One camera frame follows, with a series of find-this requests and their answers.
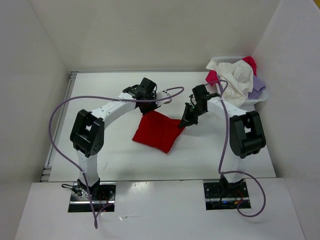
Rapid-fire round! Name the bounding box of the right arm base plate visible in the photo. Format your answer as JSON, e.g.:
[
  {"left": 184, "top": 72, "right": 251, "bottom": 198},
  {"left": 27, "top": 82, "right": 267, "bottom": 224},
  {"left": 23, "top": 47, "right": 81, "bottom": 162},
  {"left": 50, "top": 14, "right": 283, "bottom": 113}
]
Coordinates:
[{"left": 203, "top": 179, "right": 251, "bottom": 211}]

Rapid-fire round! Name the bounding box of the red t shirt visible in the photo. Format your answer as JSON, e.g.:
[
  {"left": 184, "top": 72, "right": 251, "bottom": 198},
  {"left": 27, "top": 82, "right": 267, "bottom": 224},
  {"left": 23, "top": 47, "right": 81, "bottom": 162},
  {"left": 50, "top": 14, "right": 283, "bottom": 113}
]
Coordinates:
[{"left": 132, "top": 111, "right": 185, "bottom": 154}]

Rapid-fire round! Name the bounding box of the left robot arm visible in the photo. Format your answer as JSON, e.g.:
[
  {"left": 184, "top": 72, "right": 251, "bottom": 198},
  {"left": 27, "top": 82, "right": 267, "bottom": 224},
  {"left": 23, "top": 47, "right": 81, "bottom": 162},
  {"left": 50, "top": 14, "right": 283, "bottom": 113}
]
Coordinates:
[{"left": 70, "top": 78, "right": 158, "bottom": 200}]

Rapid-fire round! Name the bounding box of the lavender t shirt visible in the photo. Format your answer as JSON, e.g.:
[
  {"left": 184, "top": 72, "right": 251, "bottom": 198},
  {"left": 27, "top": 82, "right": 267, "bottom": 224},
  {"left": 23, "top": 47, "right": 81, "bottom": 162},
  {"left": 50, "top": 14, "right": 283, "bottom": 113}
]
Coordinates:
[{"left": 248, "top": 75, "right": 266, "bottom": 100}]

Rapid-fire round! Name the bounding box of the white laundry basket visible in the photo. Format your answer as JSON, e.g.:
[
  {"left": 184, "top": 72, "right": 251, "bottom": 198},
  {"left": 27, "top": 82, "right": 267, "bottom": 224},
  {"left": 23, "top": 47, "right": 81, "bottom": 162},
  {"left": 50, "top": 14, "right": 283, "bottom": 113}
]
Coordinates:
[{"left": 205, "top": 56, "right": 268, "bottom": 109}]

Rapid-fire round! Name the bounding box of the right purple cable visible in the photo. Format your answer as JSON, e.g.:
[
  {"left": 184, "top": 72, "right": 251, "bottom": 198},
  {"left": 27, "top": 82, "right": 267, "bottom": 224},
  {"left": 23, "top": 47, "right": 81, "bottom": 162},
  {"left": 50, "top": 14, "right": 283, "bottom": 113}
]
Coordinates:
[{"left": 203, "top": 79, "right": 267, "bottom": 217}]

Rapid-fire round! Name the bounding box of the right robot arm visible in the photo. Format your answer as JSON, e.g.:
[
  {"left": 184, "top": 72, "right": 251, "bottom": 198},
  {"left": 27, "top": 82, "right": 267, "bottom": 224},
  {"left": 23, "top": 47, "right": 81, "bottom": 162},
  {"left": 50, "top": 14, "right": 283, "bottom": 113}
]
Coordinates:
[{"left": 178, "top": 84, "right": 266, "bottom": 197}]

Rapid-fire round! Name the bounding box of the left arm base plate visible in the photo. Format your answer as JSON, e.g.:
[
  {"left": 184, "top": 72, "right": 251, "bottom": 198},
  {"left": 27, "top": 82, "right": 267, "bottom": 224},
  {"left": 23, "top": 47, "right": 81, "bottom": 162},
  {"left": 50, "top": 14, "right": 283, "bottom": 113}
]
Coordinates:
[{"left": 61, "top": 182, "right": 116, "bottom": 213}]

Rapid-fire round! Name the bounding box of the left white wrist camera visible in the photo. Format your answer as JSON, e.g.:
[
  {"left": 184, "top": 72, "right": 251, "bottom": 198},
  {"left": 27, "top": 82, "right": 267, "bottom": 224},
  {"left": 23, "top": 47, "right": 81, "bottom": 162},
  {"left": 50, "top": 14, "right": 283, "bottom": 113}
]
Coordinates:
[{"left": 155, "top": 90, "right": 172, "bottom": 107}]

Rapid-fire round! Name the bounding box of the white t shirt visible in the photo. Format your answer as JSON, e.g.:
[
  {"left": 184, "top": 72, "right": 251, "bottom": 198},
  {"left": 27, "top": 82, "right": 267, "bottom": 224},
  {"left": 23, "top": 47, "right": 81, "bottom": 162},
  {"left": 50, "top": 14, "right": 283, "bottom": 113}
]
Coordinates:
[{"left": 206, "top": 60, "right": 254, "bottom": 107}]

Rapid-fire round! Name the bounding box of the pink t shirt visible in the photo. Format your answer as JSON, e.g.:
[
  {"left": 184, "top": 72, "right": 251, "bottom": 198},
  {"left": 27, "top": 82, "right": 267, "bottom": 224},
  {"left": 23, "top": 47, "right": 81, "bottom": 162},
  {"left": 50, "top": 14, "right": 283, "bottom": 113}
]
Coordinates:
[{"left": 205, "top": 56, "right": 257, "bottom": 86}]

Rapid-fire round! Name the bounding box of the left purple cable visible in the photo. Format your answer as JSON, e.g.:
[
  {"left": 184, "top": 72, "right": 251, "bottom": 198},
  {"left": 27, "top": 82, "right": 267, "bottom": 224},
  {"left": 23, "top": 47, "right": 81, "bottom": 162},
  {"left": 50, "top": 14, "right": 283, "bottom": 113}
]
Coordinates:
[{"left": 47, "top": 86, "right": 186, "bottom": 230}]

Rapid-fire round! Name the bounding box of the purple cable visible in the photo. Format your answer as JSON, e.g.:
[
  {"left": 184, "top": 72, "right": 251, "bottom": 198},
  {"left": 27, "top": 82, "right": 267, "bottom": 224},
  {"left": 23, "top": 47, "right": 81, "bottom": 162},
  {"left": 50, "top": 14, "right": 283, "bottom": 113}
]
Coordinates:
[
  {"left": 203, "top": 79, "right": 267, "bottom": 217},
  {"left": 47, "top": 86, "right": 186, "bottom": 230}
]

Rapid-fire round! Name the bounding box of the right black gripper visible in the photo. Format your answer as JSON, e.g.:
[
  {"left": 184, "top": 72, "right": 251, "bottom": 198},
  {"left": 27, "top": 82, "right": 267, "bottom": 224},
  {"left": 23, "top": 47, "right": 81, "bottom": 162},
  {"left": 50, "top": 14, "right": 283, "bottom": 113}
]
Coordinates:
[{"left": 178, "top": 102, "right": 207, "bottom": 128}]

